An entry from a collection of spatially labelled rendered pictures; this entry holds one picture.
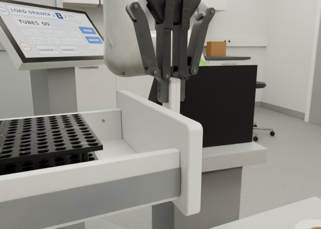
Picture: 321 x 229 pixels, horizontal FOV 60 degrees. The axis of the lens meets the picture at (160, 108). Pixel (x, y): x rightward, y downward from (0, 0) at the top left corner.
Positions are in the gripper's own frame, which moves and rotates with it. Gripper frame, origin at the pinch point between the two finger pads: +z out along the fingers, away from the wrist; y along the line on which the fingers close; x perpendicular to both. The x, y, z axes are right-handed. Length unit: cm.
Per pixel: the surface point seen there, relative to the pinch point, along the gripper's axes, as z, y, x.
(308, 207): 17.1, 20.3, -9.1
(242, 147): 17.1, 29.2, 17.2
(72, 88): 11, -3, 100
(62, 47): -8, -7, 89
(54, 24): -18, -9, 98
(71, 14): -24, 1, 110
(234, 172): 24.4, 28.4, 18.7
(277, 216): 17.1, 13.8, -8.9
